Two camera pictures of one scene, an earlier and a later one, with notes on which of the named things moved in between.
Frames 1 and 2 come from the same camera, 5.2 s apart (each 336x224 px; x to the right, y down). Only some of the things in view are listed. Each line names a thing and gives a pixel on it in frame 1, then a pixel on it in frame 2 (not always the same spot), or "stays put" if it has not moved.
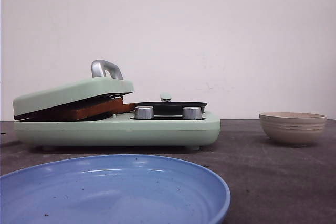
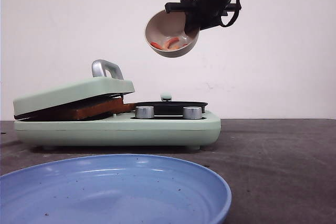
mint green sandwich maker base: (118, 132) stays put
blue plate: (113, 189) stays put
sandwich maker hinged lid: (95, 87) stays put
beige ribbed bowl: (293, 129) to (166, 34)
